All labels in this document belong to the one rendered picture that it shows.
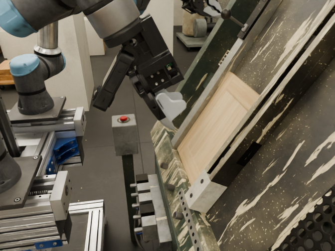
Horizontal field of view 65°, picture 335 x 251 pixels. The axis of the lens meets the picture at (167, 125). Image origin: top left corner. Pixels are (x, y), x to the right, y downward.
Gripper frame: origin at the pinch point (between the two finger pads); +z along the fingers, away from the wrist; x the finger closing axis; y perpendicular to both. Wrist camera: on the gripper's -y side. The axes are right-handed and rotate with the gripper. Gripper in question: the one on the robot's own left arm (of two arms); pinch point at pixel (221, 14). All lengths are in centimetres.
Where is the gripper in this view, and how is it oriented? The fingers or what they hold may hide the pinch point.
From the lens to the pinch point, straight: 112.5
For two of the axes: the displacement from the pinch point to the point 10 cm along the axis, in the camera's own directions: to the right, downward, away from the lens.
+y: -3.5, -2.0, 9.2
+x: -4.0, 9.1, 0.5
